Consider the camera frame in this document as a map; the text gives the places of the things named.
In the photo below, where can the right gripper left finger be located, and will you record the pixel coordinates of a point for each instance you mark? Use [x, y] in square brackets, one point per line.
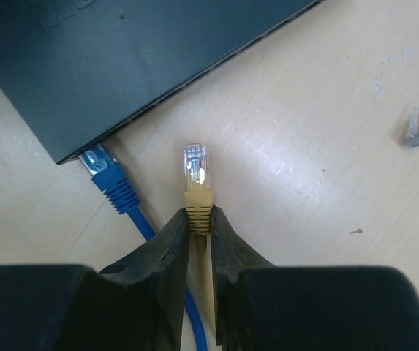
[136, 303]

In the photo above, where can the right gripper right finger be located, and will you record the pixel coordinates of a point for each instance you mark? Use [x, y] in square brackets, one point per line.
[262, 306]

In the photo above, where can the black network switch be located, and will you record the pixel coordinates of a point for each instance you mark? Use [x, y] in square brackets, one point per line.
[76, 71]

